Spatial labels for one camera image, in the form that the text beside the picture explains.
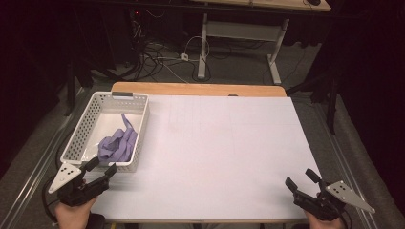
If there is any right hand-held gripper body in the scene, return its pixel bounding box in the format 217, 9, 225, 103
292, 179, 376, 222

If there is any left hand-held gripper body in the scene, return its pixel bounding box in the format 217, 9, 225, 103
48, 162, 111, 207

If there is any purple cloth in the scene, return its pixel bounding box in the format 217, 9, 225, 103
96, 113, 139, 164

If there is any white perforated plastic basket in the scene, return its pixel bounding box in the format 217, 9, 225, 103
60, 91, 151, 174

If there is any person's right hand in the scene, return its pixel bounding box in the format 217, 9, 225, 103
304, 209, 347, 229

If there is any person's left hand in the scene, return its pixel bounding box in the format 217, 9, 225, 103
54, 196, 98, 229

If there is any black chair part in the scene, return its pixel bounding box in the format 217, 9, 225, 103
86, 213, 107, 229

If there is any white table cover sheet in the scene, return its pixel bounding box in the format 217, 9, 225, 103
90, 94, 321, 221

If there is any black metal stand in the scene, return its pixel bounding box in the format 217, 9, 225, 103
62, 60, 94, 117

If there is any black tripod stand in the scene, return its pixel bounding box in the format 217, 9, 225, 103
286, 71, 339, 135

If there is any wooden table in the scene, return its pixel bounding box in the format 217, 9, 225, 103
90, 81, 321, 224

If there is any white-framed desk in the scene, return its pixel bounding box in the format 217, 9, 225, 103
190, 0, 332, 86

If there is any right hand-held gripper black cable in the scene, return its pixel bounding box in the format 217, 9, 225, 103
338, 209, 353, 229

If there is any hand-held gripper black cable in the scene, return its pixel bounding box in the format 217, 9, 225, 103
41, 177, 61, 224
338, 209, 353, 229

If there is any left hand-held gripper black cable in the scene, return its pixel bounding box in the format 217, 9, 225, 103
41, 177, 61, 224

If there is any metal floor rail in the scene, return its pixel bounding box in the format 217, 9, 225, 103
0, 87, 84, 225
313, 103, 378, 229

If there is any bundle of black floor cables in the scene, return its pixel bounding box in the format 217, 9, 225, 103
128, 39, 213, 83

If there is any white cable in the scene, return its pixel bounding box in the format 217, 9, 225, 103
183, 35, 211, 61

